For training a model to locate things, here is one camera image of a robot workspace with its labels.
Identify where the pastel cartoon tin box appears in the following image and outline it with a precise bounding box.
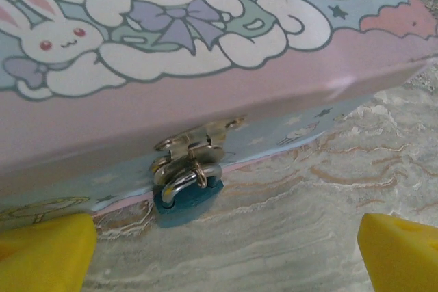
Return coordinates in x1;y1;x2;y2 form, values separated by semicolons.
0;0;438;235

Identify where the silver hasp latch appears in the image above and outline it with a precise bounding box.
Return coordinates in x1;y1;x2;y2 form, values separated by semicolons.
153;116;248;170

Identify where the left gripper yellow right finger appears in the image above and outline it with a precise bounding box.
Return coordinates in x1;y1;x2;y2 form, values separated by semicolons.
356;212;438;292

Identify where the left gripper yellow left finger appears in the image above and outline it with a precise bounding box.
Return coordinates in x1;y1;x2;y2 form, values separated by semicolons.
0;212;98;292

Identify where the blue padlock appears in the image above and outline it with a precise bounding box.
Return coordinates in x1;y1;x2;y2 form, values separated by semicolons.
149;155;224;230

